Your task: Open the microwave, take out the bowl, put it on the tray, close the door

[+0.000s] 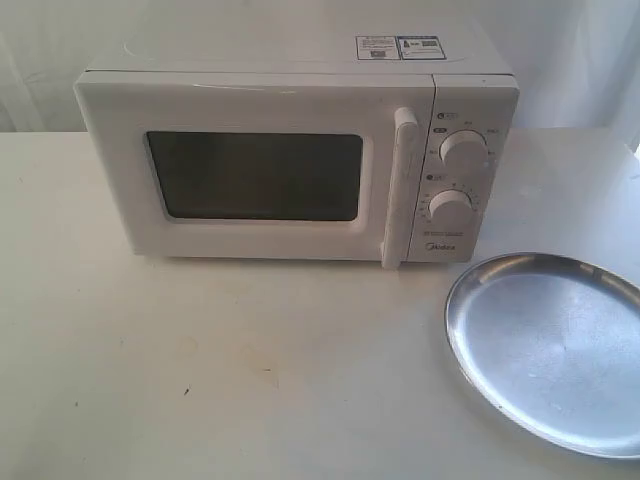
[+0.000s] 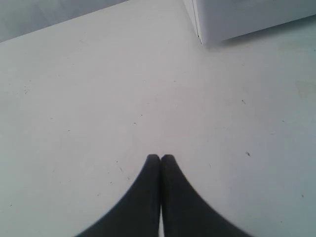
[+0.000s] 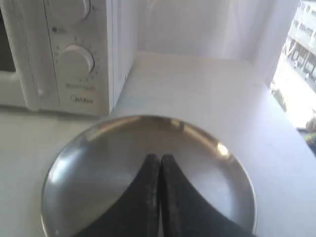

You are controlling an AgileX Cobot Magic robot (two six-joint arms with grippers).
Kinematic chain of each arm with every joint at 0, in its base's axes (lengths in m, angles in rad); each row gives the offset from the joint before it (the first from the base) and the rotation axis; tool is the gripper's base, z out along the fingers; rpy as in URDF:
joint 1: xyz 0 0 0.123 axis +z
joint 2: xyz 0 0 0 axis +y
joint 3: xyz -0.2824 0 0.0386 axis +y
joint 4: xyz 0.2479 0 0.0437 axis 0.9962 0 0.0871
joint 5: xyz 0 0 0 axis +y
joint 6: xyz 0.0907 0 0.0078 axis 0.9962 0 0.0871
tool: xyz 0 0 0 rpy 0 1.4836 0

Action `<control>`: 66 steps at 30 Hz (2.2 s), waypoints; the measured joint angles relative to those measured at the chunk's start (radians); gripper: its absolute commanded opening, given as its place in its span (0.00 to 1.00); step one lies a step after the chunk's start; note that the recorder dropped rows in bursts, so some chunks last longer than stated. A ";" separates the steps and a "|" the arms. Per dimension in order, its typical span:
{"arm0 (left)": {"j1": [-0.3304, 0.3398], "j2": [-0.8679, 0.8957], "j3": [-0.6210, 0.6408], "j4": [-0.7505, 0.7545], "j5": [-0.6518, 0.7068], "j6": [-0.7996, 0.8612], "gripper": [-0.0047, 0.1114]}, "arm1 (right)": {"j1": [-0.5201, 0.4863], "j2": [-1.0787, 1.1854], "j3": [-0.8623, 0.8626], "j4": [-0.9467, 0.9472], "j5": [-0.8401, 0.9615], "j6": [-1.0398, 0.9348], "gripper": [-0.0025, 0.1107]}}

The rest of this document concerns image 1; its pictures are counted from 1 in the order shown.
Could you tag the upper white control knob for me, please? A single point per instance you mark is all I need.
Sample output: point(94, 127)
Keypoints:
point(463, 149)

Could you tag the lower white control knob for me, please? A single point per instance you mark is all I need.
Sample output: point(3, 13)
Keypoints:
point(451, 207)

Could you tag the white control knob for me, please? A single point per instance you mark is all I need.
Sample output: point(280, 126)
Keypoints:
point(451, 207)
point(463, 149)

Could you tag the white label sticker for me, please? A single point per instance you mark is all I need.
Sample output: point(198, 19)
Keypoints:
point(377, 47)

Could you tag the round silver metal plate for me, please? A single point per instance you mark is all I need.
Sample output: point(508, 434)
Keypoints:
point(552, 343)

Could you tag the white microwave door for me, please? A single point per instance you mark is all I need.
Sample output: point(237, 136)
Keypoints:
point(297, 167)

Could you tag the white microwave oven body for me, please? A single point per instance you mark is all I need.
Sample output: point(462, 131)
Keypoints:
point(475, 90)

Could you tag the blue warning sticker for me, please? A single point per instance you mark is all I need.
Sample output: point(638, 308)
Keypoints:
point(420, 47)

